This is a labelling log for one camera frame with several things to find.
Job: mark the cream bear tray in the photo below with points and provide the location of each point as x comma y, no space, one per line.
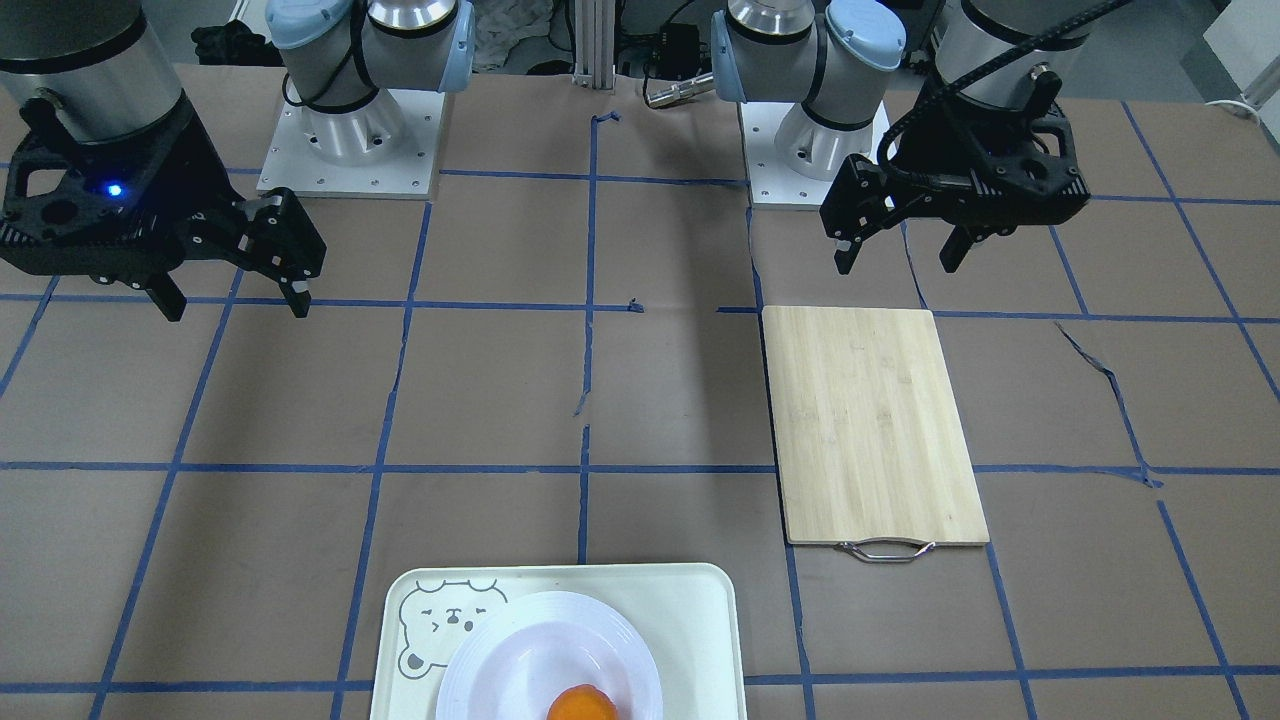
685,612

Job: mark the orange fruit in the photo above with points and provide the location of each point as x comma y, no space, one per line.
583,702

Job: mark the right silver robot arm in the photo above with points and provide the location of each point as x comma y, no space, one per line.
106,71

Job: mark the aluminium frame post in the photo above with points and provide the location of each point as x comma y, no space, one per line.
594,44

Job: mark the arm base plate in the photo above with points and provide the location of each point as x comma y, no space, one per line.
386,150
770,170

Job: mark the white ceramic plate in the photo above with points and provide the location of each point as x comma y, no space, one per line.
519,662

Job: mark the bamboo cutting board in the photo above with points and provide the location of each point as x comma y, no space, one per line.
870,448

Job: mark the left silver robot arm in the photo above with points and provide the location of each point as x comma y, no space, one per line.
836,60

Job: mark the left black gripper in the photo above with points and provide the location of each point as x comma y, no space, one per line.
948,140

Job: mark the silver metal cylinder tool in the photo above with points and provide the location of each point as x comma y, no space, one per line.
672,95

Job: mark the black electronics box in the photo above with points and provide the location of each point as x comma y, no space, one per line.
677,51

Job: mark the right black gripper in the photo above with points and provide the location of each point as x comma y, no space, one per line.
188,185

